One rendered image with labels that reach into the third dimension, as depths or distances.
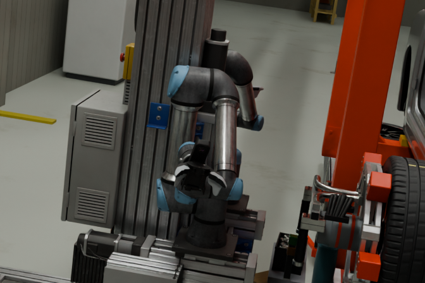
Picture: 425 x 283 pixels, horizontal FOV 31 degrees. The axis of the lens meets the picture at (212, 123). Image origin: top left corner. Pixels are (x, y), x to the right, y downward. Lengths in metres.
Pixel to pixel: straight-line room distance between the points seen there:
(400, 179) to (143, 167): 0.96
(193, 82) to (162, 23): 0.31
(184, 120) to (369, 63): 1.01
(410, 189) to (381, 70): 0.69
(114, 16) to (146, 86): 6.30
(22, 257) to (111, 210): 1.64
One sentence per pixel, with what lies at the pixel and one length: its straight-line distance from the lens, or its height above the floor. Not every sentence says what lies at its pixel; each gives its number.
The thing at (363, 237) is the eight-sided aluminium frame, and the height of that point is 0.94.
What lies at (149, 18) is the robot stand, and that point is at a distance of 2.89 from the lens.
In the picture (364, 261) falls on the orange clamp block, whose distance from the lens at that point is 2.82.
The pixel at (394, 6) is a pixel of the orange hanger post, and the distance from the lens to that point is 3.38.
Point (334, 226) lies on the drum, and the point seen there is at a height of 0.88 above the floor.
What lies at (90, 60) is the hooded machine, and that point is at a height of 0.26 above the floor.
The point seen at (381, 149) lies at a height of 0.64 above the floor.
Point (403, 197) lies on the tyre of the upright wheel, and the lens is 2.89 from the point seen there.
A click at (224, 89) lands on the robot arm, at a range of 2.69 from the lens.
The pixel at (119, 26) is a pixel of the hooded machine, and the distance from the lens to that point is 9.20.
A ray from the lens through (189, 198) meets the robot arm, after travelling 2.53.
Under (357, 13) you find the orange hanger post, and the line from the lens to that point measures 5.31.
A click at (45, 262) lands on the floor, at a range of 4.57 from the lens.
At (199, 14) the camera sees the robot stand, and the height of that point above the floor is 1.63.
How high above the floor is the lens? 1.93
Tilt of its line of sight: 14 degrees down
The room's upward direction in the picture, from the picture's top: 8 degrees clockwise
